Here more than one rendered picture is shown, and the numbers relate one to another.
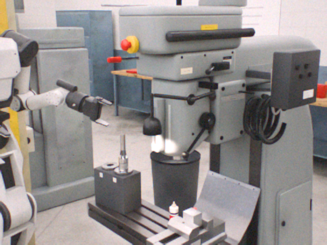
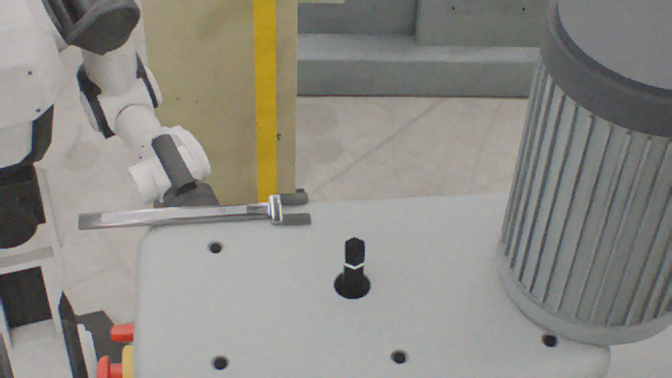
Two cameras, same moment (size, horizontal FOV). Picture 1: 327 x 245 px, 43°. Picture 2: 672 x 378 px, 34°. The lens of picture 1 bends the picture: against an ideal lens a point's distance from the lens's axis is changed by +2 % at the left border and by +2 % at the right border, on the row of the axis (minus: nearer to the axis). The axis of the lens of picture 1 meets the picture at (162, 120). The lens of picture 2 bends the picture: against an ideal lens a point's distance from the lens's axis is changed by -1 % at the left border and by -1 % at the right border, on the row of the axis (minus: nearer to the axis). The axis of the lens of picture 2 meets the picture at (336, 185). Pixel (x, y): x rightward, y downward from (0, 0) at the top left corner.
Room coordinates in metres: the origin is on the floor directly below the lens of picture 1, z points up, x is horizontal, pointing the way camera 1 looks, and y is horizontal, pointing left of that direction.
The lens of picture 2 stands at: (1.04, -0.44, 2.74)
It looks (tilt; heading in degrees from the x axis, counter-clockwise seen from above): 45 degrees down; 34
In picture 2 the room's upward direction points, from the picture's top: 3 degrees clockwise
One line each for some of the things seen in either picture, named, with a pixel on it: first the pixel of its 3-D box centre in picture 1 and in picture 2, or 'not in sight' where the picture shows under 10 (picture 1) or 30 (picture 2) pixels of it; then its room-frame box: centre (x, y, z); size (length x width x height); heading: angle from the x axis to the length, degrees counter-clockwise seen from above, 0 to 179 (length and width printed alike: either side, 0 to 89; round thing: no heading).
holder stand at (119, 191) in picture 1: (117, 186); not in sight; (1.94, 0.23, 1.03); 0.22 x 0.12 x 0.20; 48
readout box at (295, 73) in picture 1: (296, 78); not in sight; (1.58, -0.51, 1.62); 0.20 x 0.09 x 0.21; 131
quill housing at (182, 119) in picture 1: (179, 114); not in sight; (1.64, -0.07, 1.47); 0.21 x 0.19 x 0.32; 41
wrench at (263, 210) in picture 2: (129, 5); (194, 214); (1.61, 0.12, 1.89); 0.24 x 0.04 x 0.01; 132
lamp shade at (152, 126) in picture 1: (152, 125); not in sight; (1.48, 0.04, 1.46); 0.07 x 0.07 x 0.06
